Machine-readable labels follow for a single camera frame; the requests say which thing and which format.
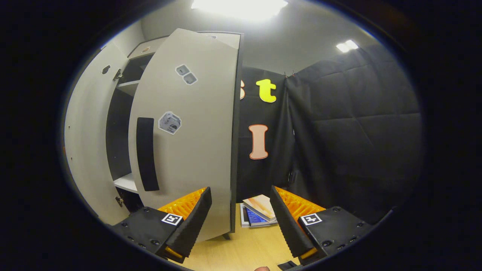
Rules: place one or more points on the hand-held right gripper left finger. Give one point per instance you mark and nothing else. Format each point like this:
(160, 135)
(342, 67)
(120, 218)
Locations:
(194, 222)

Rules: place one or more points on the white cabinet door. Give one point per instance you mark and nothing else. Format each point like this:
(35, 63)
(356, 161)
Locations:
(86, 150)
(196, 150)

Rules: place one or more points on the metal door hinge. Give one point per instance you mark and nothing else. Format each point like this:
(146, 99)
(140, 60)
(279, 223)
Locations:
(118, 74)
(119, 201)

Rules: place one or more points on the large ceiling light panel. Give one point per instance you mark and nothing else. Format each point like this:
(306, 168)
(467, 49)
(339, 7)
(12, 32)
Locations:
(241, 8)

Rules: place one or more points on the white cabinet shelf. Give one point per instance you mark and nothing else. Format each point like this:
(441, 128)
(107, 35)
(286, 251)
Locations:
(127, 182)
(128, 87)

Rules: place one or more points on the black backdrop cloth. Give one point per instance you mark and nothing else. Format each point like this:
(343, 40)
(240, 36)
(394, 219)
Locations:
(339, 143)

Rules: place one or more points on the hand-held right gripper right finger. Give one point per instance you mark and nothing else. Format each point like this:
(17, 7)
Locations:
(288, 226)

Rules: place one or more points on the small ceiling light panel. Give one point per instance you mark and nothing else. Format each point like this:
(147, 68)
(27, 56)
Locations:
(347, 46)

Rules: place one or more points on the white shoe cabinet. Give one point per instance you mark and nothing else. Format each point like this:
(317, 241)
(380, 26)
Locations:
(196, 150)

